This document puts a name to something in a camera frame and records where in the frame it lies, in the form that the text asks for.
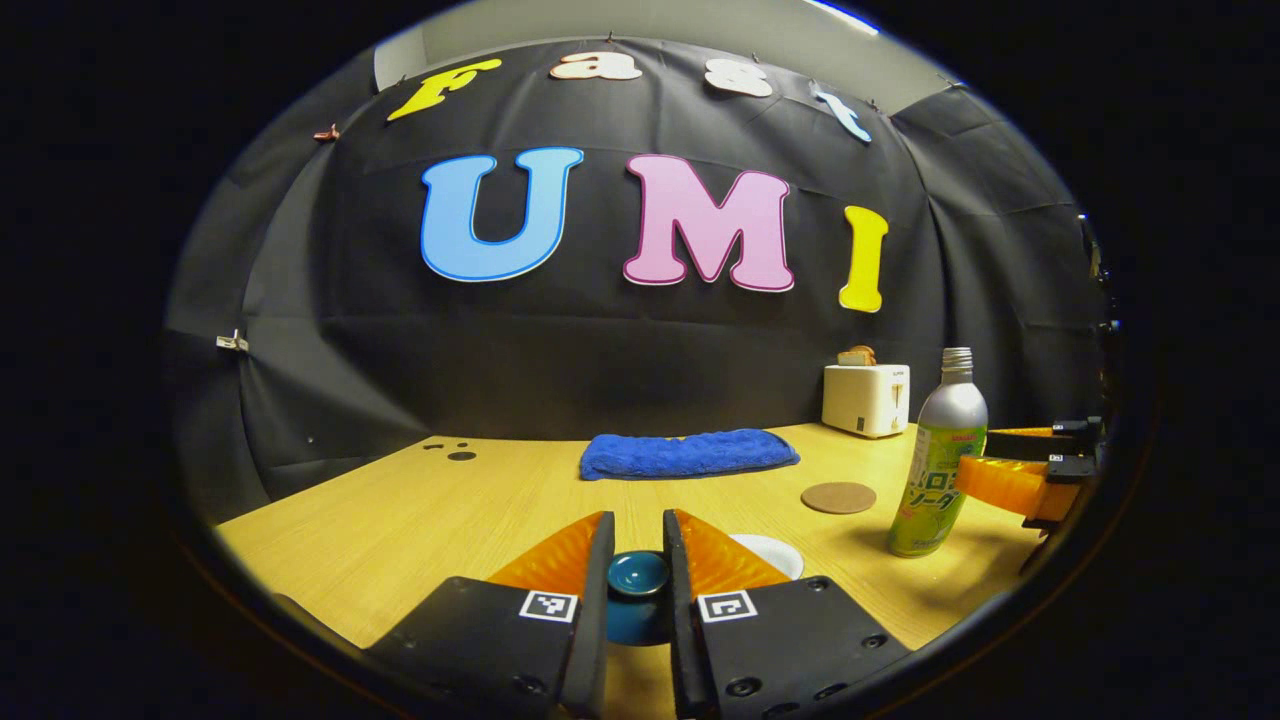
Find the black backdrop cloth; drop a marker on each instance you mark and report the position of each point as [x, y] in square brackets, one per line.
[600, 370]

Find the white cloth clip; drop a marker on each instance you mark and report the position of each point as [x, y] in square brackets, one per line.
[232, 342]

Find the round brown coaster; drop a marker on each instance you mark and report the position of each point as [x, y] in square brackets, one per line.
[838, 498]

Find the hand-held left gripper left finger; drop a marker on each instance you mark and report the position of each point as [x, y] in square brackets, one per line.
[595, 620]

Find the blue folded towel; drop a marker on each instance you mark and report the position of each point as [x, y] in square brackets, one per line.
[690, 455]

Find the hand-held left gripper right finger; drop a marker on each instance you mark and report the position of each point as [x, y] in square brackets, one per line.
[682, 620]

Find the white toaster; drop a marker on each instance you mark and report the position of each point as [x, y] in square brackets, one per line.
[860, 400]

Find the copper cloth clip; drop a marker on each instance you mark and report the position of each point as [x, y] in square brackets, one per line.
[326, 133]

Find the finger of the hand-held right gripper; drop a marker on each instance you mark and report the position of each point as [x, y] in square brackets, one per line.
[1020, 446]
[1070, 468]

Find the blue teacup lid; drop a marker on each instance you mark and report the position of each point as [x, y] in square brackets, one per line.
[638, 575]

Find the toast slice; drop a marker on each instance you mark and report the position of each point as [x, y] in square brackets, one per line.
[857, 357]

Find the white teacup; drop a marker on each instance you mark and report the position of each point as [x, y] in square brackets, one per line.
[775, 553]

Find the silver green-label water bottle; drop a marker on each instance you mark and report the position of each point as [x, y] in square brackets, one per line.
[950, 420]

